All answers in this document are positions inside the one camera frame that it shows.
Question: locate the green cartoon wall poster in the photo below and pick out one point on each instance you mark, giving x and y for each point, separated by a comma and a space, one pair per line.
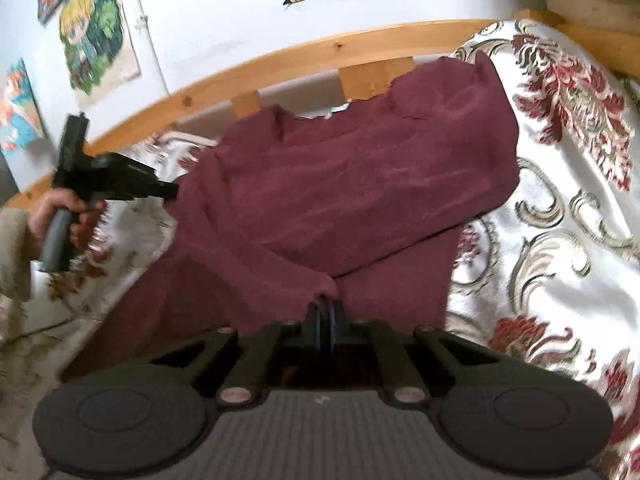
98, 51

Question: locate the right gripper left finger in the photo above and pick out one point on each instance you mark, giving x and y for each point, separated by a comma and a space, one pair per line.
272, 359

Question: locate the wooden bed frame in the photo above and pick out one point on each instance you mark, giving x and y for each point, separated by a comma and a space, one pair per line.
369, 60

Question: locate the maroon long sleeve top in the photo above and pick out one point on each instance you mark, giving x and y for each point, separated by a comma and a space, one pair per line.
365, 207

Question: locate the beige left sleeve forearm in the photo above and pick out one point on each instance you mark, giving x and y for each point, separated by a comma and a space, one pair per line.
16, 276

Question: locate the floral satin bedspread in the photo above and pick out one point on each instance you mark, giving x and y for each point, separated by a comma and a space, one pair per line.
551, 277

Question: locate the person's left hand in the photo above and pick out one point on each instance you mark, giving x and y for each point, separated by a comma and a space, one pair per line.
81, 231

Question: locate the blue cartoon wall poster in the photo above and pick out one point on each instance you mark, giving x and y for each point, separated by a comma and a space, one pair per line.
21, 124

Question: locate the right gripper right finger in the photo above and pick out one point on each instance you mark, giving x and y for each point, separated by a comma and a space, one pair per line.
374, 349

